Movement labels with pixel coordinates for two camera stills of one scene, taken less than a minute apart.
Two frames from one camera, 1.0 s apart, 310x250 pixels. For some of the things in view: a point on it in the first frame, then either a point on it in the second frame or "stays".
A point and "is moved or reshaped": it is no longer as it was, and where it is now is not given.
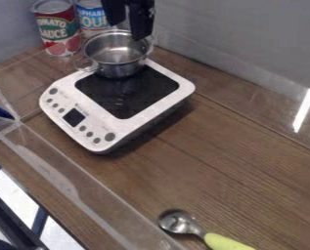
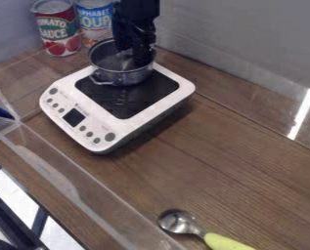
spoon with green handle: x=180 y=222 stays
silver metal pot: x=117 y=53 is moved or reshaped
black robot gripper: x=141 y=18 -> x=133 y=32
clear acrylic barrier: x=172 y=142 stays
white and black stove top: x=106 y=111 stays
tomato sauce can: x=59 y=26 stays
